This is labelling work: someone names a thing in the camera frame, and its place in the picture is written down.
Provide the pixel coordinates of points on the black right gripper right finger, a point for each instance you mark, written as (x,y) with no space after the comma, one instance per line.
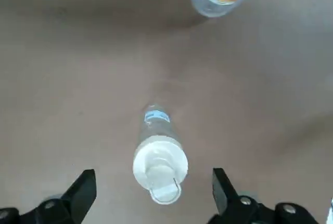
(231,203)

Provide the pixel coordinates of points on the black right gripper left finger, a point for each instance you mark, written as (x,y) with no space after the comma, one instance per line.
(67,203)

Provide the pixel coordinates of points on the clear condiment bottle white cap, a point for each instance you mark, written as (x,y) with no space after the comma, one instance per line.
(160,161)

